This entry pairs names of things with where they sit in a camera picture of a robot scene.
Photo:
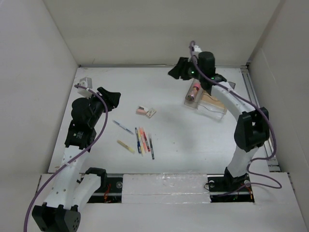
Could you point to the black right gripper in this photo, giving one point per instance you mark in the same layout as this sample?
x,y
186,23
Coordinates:
x,y
180,69

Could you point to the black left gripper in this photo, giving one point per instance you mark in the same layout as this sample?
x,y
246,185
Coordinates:
x,y
111,98

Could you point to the pink capped pencil tube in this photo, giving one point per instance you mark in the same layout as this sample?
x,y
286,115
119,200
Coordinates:
x,y
191,96

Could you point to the white boxed eraser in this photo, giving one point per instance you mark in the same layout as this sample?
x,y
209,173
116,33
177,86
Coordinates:
x,y
151,113

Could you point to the orange yellow highlighter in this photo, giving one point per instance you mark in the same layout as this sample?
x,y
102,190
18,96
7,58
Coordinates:
x,y
143,144

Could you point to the red pen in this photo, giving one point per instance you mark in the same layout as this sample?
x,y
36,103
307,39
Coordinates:
x,y
146,141

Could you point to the black clear pen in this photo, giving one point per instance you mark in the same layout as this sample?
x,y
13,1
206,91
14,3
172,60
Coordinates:
x,y
151,146

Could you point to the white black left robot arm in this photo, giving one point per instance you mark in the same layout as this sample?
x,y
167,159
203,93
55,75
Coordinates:
x,y
61,210

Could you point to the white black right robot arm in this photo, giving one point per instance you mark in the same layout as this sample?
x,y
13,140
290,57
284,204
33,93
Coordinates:
x,y
251,129

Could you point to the clear acrylic desk organizer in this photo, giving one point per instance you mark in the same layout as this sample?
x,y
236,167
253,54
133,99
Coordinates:
x,y
205,104

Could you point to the blue white ballpoint pen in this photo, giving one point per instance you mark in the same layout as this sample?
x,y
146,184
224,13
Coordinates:
x,y
123,127

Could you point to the dark blue pen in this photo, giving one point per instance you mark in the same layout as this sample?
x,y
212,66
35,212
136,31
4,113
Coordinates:
x,y
138,141

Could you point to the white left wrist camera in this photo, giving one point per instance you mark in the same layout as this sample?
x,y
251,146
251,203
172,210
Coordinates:
x,y
83,86

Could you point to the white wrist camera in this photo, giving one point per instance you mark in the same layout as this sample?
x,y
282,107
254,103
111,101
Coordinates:
x,y
196,50
83,86

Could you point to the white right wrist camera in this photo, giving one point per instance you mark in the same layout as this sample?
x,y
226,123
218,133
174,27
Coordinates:
x,y
196,50

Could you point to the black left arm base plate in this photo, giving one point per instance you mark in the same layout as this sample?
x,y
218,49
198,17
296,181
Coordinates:
x,y
110,193

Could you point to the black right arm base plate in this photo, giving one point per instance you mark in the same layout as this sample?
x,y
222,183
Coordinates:
x,y
221,192

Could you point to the aluminium rail right edge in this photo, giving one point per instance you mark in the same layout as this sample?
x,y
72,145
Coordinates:
x,y
267,148

